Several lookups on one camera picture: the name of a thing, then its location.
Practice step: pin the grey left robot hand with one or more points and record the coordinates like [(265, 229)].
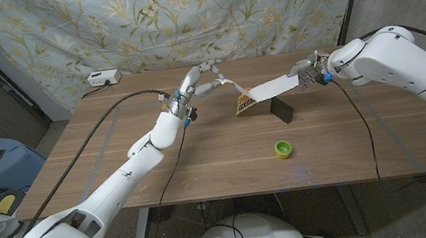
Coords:
[(191, 82)]

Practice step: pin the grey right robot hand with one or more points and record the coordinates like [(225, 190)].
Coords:
[(310, 69)]

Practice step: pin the white sticker backing paper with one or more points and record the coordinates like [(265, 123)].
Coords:
[(275, 86)]

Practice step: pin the yellow new driver bumper sticker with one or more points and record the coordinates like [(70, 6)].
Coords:
[(245, 105)]

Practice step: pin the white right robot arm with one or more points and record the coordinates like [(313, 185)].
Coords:
[(397, 64)]

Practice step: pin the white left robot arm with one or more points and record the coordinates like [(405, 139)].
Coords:
[(102, 193)]

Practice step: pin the black block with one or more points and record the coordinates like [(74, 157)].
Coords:
[(282, 111)]

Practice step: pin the white power strip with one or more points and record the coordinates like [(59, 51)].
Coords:
[(103, 77)]

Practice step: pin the short grey tape strip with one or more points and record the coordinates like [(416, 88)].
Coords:
[(99, 160), (402, 142)]

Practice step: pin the floral backdrop cloth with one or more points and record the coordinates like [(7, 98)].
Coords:
[(222, 9)]

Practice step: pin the small green cup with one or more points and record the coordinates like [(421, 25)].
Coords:
[(283, 149)]

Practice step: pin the grey table leg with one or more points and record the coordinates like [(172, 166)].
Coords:
[(353, 212)]

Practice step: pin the white table leg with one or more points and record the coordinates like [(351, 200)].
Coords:
[(141, 233)]

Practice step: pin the yellow foot pedal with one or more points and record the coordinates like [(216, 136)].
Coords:
[(5, 204)]

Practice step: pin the grey backdrop frame post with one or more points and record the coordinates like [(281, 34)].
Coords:
[(2, 61)]

